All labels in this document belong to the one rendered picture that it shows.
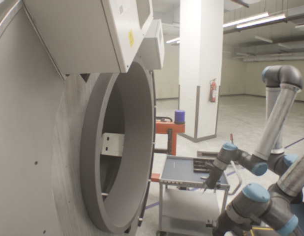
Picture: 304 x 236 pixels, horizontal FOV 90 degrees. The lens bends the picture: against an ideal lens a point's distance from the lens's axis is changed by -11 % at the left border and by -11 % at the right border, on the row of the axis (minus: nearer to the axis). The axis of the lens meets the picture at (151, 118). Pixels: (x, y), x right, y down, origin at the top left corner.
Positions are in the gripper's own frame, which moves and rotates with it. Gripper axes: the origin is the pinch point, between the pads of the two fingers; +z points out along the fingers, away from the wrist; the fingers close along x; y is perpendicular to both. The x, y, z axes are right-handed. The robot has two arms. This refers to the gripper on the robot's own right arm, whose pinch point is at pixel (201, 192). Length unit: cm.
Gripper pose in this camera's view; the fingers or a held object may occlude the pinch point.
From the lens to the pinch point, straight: 122.8
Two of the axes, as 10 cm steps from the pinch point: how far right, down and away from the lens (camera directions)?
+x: 0.4, -1.2, 9.9
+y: 9.1, 4.1, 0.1
